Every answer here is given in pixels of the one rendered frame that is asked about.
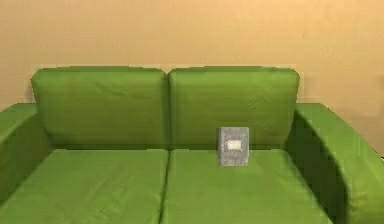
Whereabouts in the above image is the green sofa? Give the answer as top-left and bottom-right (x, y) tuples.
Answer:
(0, 65), (384, 224)

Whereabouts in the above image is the grey book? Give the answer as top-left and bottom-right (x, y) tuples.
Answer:
(217, 126), (251, 167)

